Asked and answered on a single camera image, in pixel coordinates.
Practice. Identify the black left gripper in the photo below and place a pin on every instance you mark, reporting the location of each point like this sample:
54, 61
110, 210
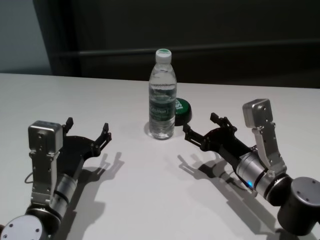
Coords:
75, 150

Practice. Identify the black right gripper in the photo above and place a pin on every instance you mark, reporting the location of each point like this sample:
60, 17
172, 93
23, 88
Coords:
225, 142

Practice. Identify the green YES button black base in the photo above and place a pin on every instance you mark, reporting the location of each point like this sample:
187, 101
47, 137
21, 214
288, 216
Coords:
183, 112

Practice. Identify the clear water bottle green label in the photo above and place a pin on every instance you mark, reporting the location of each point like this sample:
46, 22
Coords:
162, 100

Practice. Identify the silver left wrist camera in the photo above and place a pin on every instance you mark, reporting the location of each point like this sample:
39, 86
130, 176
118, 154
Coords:
42, 135

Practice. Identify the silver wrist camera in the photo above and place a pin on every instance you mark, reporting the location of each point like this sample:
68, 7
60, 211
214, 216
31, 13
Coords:
260, 120
42, 135

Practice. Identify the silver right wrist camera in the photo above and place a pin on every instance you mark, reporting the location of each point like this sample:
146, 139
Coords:
260, 120

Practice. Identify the grey horizontal wall rail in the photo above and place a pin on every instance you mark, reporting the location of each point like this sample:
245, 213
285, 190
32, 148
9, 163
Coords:
225, 51

